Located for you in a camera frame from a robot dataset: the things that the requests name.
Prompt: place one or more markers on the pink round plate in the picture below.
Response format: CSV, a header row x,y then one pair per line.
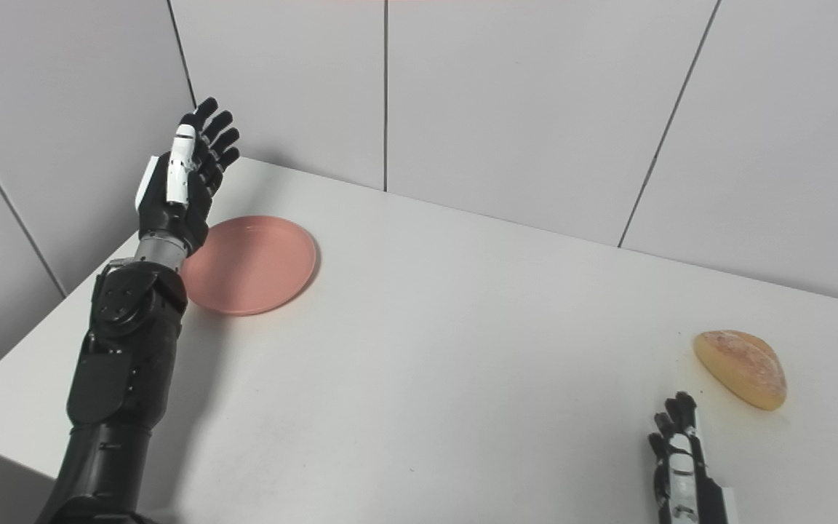
x,y
255,266

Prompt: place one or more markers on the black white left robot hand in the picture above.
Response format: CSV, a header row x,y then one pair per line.
x,y
182,215

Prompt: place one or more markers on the golden bread roll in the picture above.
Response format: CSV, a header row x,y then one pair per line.
x,y
743,367

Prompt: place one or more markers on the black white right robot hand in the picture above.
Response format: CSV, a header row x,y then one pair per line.
x,y
681,480

